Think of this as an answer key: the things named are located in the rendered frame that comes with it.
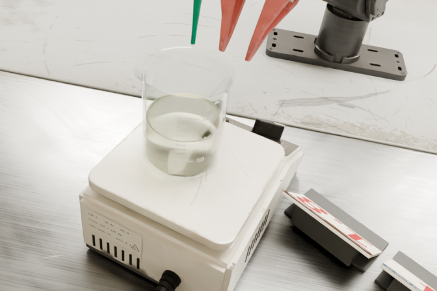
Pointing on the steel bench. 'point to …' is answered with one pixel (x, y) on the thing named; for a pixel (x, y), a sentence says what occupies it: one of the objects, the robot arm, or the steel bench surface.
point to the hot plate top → (185, 208)
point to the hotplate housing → (177, 240)
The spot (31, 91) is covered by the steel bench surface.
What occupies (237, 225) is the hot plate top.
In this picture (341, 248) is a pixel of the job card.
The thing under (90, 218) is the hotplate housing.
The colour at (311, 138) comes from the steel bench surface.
